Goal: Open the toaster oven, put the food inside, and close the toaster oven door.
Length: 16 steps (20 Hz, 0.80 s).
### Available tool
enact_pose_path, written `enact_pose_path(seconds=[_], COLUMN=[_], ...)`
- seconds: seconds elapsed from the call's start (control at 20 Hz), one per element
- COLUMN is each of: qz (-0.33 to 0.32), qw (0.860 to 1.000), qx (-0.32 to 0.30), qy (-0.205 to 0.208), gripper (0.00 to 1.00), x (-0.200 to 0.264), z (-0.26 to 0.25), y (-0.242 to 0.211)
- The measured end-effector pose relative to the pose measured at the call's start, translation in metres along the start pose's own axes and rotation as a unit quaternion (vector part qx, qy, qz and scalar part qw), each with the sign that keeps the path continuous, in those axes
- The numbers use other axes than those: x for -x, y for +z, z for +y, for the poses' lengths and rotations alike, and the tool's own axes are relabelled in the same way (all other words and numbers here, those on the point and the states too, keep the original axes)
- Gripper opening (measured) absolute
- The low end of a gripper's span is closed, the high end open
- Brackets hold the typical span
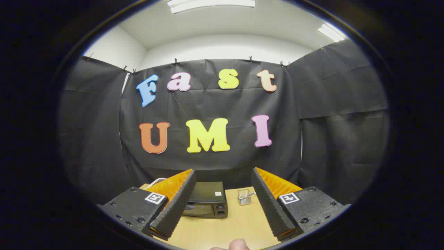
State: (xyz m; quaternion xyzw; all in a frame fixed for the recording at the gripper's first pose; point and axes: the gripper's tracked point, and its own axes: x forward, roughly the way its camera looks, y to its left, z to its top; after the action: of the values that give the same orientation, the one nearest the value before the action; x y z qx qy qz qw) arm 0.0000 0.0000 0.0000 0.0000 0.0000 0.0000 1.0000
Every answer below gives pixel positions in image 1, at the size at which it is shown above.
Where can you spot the black toaster oven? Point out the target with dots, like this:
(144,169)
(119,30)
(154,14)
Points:
(208,192)

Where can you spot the clear glass container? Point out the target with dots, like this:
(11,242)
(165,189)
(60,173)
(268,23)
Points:
(244,198)

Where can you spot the small ceiling light panel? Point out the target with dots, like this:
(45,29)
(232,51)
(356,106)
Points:
(331,33)

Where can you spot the white bread toaster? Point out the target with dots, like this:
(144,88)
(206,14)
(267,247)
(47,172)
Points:
(158,180)

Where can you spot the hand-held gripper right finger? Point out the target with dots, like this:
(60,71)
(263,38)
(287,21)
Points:
(269,205)

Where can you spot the row of black cloth clips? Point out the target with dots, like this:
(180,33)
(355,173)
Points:
(176,61)

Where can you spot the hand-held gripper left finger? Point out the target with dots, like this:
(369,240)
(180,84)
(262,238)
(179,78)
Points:
(178,205)

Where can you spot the long ceiling light panel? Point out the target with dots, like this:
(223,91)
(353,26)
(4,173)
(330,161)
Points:
(211,4)

